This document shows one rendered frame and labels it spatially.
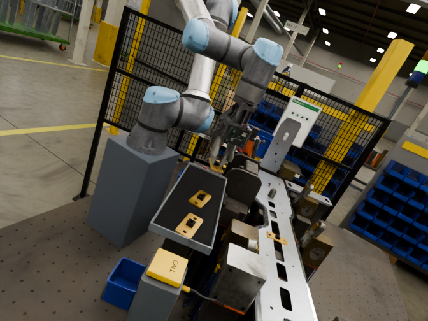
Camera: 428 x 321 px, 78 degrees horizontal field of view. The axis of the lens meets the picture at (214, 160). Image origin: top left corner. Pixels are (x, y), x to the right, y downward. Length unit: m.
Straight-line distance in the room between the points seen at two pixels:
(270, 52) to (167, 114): 0.43
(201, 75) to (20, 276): 0.88
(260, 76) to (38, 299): 0.89
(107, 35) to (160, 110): 7.43
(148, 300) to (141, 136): 0.61
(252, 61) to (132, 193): 0.62
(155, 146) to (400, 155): 2.62
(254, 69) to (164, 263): 0.48
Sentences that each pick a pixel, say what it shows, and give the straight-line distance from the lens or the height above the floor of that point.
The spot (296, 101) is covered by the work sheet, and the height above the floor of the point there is 1.43.
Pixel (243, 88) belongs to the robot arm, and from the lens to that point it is 0.70.
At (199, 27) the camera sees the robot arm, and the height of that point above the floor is 1.55.
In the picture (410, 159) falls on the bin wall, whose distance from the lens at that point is 3.21.
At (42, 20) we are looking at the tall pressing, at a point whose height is 0.57.
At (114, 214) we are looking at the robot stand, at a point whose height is 0.83.
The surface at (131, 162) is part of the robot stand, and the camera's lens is 0.98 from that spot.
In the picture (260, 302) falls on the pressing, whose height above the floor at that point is 1.00.
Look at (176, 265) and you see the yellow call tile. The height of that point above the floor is 1.16.
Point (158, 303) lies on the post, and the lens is 0.52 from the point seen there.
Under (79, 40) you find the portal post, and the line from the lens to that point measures 7.57.
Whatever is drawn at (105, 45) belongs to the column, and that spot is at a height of 0.54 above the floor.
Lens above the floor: 1.51
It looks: 21 degrees down
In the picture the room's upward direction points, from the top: 23 degrees clockwise
